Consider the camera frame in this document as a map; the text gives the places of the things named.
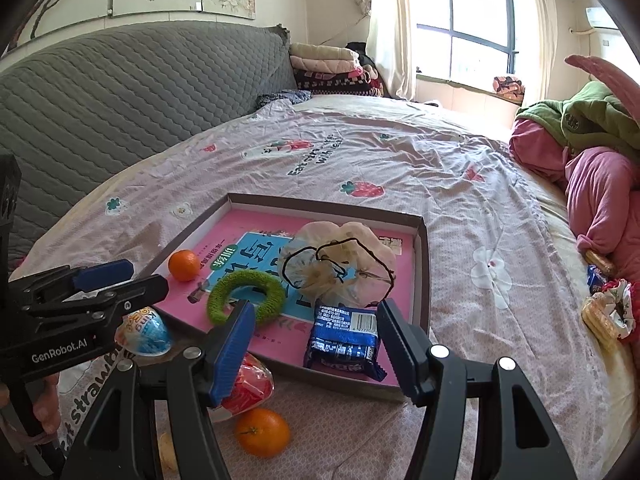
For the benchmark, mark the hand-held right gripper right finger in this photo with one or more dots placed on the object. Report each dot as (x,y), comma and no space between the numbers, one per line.
(405,355)

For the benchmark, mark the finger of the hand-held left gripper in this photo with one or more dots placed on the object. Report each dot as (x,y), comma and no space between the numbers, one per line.
(102,275)
(145,287)

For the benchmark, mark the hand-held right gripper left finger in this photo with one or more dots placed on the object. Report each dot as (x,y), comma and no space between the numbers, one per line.
(232,355)

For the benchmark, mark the red egg toy packet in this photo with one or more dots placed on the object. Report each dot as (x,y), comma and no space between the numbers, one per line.
(250,387)

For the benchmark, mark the orange mandarin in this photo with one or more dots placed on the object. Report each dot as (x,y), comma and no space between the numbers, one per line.
(262,432)
(184,265)

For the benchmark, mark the colourful egg toy packet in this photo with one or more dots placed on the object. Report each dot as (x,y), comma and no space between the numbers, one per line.
(147,332)

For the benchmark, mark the blue cookie packet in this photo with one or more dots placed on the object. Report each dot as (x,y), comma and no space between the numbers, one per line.
(340,345)

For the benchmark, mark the grey cardboard box tray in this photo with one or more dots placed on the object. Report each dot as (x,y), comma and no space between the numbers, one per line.
(421,285)

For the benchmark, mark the cream black-trimmed scrunchie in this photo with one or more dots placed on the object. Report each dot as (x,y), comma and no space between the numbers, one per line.
(320,240)

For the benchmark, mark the person's left hand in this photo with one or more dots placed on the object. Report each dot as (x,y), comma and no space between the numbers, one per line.
(47,405)

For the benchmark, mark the pink picture book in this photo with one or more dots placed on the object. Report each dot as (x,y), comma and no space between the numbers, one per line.
(235,225)

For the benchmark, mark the grey quilted headboard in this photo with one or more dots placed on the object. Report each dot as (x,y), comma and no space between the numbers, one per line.
(125,95)

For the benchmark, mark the strawberry print bed sheet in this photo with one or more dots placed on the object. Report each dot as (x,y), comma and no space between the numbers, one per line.
(450,170)

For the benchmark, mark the cream bed sheet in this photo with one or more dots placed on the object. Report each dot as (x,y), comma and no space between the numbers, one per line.
(555,220)

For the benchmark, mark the small blue snack packet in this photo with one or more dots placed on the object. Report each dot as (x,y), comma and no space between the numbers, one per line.
(596,280)

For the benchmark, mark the small cracker packet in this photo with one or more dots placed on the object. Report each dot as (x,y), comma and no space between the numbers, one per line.
(599,260)

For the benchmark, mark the floral frilled cloth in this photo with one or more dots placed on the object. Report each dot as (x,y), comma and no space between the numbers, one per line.
(622,305)

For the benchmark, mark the dark patterned cloth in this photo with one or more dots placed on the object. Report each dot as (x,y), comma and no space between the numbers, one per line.
(282,98)

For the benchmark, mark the pink pillow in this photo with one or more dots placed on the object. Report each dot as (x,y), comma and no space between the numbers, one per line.
(537,145)

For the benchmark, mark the magenta fleece garment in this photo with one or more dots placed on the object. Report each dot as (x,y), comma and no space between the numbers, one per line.
(600,195)

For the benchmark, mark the dark checkered folded blanket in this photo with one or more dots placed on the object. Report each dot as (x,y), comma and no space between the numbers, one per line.
(335,85)

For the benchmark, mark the patterned bag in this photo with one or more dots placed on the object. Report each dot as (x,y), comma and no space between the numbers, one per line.
(509,87)

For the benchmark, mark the folded pink blanket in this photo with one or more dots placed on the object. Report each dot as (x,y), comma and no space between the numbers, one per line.
(327,66)

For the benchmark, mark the folded cream blanket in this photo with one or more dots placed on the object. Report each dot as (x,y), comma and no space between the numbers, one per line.
(322,52)

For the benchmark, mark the black garment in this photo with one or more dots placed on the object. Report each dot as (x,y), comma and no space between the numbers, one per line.
(360,52)

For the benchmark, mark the green garment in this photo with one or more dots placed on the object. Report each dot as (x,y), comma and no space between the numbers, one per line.
(595,115)

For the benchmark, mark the cream curtain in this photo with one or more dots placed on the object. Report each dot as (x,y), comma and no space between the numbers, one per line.
(390,30)
(542,35)

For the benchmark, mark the black-framed window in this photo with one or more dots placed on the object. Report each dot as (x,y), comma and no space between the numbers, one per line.
(480,5)

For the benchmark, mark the white air conditioner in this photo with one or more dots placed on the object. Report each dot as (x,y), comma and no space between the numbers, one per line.
(600,17)

